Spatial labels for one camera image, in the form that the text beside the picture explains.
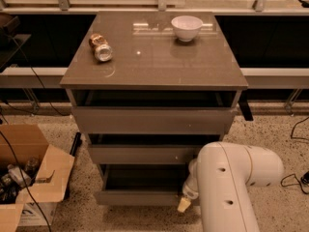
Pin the grey drawer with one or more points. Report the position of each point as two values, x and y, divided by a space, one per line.
153 121
141 184
143 154

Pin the open cardboard box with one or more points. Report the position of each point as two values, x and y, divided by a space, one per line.
35 205

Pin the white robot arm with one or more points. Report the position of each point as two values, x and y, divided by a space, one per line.
219 177

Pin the white bowl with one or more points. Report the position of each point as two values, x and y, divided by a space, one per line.
186 27

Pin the clutter inside cardboard box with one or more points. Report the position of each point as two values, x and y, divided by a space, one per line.
18 178

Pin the grey top drawer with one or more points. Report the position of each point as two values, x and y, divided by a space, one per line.
153 121

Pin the grey drawer cabinet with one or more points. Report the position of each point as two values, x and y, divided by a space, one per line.
152 69

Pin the crushed metal can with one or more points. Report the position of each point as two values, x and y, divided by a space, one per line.
101 48

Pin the grey middle drawer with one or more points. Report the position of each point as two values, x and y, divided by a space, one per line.
143 154

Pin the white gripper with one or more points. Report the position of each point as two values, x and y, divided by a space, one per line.
189 192

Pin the white shelf rail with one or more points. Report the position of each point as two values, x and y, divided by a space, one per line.
257 78

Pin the grey bottom drawer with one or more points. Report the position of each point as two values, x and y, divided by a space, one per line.
141 184

